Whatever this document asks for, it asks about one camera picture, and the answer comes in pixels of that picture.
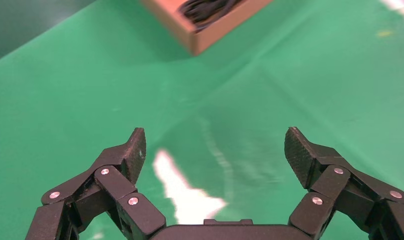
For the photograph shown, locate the green table cloth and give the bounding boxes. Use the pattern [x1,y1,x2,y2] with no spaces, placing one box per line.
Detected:
[0,0,404,240]

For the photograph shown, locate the thick black power cord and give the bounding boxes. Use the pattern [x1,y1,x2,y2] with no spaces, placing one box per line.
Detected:
[178,0,245,33]

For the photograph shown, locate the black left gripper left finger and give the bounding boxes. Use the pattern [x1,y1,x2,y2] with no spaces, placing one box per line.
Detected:
[24,127,167,240]

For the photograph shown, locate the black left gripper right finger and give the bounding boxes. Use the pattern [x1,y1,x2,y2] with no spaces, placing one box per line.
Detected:
[284,126,404,240]

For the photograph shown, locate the open brown cardboard box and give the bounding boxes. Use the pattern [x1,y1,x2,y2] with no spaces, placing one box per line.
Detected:
[140,0,275,57]

